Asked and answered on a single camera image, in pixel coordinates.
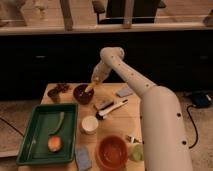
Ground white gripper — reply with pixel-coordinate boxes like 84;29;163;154
91;61;111;82

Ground yellow banana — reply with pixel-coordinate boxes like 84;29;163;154
84;82;98;93

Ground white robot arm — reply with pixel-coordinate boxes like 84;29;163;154
91;47;193;171

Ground dark purple bowl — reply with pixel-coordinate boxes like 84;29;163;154
73;84;94;105

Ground orange bowl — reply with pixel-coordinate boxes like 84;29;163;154
95;136;128;171

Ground blue grey sponge back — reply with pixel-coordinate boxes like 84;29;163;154
116;85;133;98

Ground wooden block eraser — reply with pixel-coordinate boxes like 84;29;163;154
94;99;113;110

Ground brown grapes toy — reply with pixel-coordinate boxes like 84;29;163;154
56;83;70;93

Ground black white dish brush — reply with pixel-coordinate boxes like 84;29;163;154
96;99;128;120

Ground white cup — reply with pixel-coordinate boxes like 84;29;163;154
81;116;98;134

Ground metal fork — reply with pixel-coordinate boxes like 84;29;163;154
125;135;142;143

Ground green plastic tray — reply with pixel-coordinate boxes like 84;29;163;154
16;103;78;166

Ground orange peach fruit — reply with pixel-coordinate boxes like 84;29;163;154
48;136;62;152

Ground light green cup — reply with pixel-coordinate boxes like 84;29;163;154
130;144;144;162

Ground blue sponge front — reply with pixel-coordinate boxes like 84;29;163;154
75;146;92;171

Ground blue black floor device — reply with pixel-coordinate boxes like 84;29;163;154
191;93;212;108

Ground black cable right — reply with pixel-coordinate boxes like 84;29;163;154
185;103;200;150

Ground black cable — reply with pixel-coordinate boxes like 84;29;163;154
0;116;26;138
185;103;200;150

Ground black cable left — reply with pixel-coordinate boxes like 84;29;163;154
0;116;26;138

